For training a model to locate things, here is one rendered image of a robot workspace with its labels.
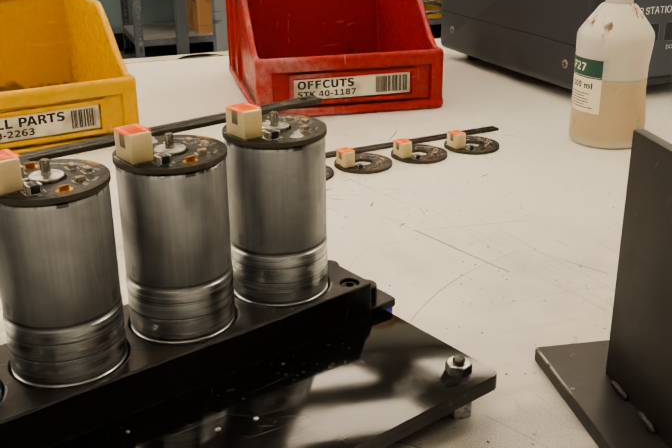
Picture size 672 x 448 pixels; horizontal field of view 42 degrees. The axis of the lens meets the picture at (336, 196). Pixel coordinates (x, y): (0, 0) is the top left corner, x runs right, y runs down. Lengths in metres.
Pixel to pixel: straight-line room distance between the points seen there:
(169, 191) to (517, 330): 0.11
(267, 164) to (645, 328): 0.09
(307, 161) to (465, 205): 0.14
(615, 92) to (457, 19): 0.19
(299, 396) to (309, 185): 0.05
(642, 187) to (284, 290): 0.09
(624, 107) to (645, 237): 0.21
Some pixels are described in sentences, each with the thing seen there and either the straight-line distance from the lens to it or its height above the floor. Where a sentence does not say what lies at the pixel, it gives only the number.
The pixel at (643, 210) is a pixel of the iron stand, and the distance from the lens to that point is 0.20.
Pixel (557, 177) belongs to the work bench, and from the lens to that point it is 0.37.
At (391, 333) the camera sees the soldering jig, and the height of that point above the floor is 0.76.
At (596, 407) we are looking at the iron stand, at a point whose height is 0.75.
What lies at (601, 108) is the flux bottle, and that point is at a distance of 0.41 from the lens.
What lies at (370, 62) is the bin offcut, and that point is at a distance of 0.45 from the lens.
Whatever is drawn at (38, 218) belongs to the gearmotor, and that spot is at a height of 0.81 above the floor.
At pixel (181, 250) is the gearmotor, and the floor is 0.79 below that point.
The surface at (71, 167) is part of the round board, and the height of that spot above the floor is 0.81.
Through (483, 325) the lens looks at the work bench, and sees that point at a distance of 0.25.
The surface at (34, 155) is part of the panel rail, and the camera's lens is 0.20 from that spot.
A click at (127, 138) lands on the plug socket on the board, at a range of 0.19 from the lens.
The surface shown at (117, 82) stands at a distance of 0.41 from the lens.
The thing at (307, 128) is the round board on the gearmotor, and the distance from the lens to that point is 0.21.
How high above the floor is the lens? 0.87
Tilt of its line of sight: 21 degrees down
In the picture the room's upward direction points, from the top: 1 degrees counter-clockwise
